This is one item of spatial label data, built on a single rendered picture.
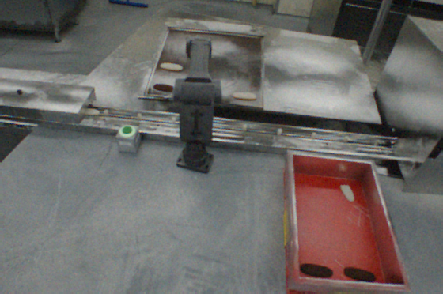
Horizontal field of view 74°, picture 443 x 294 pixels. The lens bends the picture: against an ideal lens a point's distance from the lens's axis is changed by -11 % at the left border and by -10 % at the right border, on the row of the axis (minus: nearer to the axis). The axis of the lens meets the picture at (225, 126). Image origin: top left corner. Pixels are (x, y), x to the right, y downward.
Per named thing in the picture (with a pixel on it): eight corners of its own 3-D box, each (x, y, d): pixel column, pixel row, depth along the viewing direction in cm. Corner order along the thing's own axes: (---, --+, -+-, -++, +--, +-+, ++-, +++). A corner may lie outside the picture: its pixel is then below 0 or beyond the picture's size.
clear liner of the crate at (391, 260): (282, 298, 82) (290, 284, 75) (279, 166, 118) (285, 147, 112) (398, 307, 81) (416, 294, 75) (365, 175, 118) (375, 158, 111)
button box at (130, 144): (118, 157, 119) (113, 137, 112) (123, 143, 125) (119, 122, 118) (138, 160, 119) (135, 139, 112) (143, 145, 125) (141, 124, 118)
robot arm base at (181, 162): (175, 166, 115) (207, 174, 113) (175, 150, 109) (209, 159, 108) (183, 149, 121) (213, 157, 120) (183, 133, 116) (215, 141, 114)
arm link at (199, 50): (172, 109, 72) (221, 111, 73) (172, 86, 69) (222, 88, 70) (184, 50, 109) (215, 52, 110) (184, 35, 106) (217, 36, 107)
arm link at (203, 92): (171, 141, 69) (217, 144, 70) (174, 79, 70) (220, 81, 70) (181, 142, 113) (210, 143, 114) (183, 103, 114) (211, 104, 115)
